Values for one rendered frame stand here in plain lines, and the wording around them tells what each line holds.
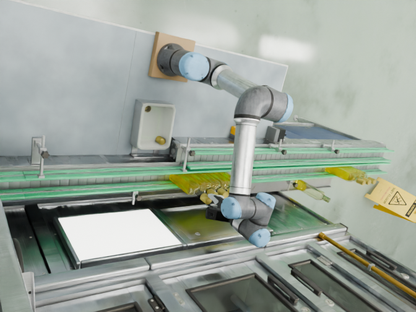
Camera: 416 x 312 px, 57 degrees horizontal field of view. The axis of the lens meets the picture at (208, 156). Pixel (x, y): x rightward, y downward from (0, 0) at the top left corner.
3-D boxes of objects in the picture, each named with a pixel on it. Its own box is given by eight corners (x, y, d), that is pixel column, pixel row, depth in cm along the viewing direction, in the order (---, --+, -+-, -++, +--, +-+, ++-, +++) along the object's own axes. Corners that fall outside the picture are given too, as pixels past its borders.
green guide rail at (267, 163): (182, 163, 192) (190, 169, 185) (182, 161, 191) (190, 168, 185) (381, 158, 291) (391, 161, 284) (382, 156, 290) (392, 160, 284)
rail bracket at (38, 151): (26, 161, 160) (36, 182, 143) (28, 122, 156) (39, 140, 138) (38, 161, 163) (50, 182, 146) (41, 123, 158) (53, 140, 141)
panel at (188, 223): (52, 223, 155) (75, 270, 129) (53, 216, 154) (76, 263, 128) (229, 204, 206) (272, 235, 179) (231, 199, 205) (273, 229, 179)
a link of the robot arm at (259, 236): (275, 229, 143) (267, 249, 145) (256, 215, 152) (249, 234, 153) (260, 229, 139) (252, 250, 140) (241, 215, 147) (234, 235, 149)
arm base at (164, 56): (161, 38, 174) (173, 41, 167) (188, 48, 184) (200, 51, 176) (153, 71, 177) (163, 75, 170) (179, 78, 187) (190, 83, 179)
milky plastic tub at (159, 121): (129, 143, 187) (137, 150, 180) (135, 98, 181) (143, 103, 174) (161, 144, 197) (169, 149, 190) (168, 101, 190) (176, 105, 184)
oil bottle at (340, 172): (324, 170, 258) (359, 187, 236) (326, 163, 256) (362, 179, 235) (329, 170, 261) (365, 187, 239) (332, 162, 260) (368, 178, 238)
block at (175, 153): (168, 158, 194) (174, 162, 189) (170, 140, 192) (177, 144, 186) (174, 157, 196) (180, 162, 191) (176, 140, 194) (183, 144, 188)
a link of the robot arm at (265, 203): (260, 199, 136) (251, 226, 138) (281, 200, 143) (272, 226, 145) (246, 190, 141) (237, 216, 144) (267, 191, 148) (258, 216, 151)
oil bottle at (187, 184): (168, 179, 191) (190, 197, 174) (170, 169, 189) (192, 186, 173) (178, 179, 194) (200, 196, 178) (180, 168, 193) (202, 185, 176)
